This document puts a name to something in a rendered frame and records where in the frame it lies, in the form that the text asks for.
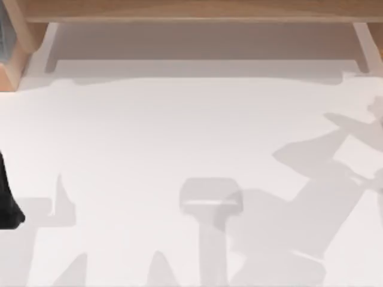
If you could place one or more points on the wooden cupboard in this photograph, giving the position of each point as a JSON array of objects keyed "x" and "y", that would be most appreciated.
[{"x": 203, "y": 10}]

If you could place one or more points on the pale wooden drawer front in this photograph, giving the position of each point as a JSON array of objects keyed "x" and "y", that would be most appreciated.
[{"x": 15, "y": 45}]

